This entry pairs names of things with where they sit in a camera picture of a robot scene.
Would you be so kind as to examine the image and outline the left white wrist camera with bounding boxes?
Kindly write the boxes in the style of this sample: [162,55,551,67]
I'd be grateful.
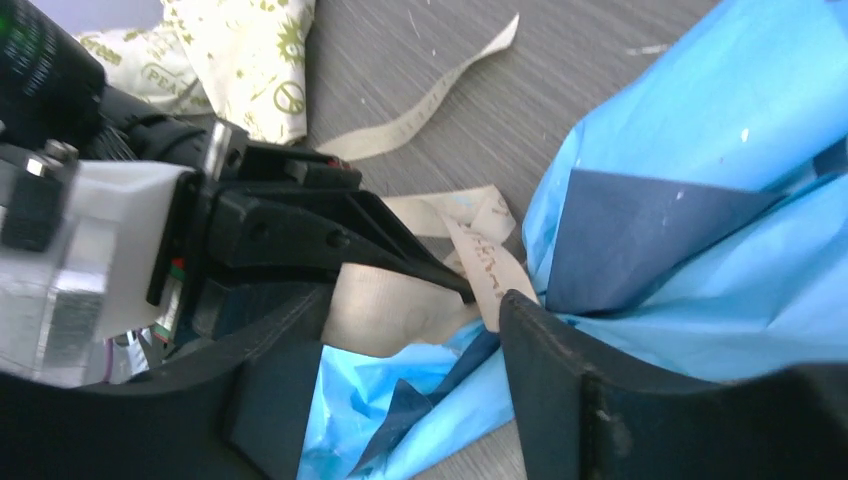
[1,144,189,388]

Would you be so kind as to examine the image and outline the cream patterned cloth bag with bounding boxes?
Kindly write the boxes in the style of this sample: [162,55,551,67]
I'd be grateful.
[77,0,315,145]

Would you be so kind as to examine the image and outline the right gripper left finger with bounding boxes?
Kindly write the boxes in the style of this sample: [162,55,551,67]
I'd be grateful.
[1,284,332,479]

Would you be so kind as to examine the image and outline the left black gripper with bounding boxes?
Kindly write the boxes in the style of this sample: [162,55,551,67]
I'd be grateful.
[101,87,474,332]

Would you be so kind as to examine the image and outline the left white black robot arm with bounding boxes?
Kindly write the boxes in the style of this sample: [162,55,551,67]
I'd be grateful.
[1,1,474,338]

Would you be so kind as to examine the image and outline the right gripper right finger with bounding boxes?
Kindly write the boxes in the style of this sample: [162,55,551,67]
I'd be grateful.
[500,290,847,479]

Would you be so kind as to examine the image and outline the beige tote bag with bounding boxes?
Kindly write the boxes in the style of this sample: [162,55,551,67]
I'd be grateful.
[315,13,539,359]

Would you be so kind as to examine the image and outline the blue wrapping paper sheet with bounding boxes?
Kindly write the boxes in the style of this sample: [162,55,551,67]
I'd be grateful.
[298,1,847,479]

